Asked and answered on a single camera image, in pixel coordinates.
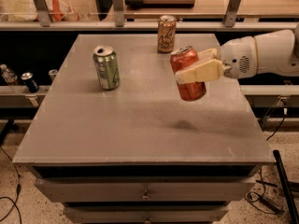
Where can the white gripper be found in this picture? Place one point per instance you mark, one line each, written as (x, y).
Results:
(238, 57)

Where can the red coke can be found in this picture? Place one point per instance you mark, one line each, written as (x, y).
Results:
(183, 58)

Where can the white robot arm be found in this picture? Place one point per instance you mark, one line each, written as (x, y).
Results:
(277, 53)

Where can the tan LaCroix can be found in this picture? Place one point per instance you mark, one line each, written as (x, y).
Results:
(166, 33)

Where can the green soda can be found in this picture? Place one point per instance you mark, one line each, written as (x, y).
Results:
(106, 65)

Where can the silver can on shelf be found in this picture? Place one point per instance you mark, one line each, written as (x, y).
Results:
(53, 73)

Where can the dark blue can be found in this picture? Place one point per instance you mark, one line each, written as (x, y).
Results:
(29, 80)

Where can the black pole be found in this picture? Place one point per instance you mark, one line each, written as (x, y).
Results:
(286, 188)

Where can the upper grey drawer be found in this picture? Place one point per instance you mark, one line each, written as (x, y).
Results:
(91, 191)

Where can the grey drawer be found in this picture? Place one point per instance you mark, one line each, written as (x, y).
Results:
(145, 214)
(91, 191)

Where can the lower grey drawer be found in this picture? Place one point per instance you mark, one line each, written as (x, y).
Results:
(145, 214)

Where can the white orange plastic bag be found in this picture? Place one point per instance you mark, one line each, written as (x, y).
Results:
(27, 10)

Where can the clear plastic bottle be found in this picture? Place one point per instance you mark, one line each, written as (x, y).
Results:
(9, 75)

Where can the right metal bracket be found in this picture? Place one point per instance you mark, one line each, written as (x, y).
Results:
(231, 13)

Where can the metal bracket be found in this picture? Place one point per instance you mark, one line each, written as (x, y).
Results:
(118, 13)
(231, 13)
(43, 13)

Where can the middle metal bracket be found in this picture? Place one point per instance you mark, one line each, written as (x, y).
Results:
(118, 13)

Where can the left metal bracket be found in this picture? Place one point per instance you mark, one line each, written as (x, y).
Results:
(43, 13)

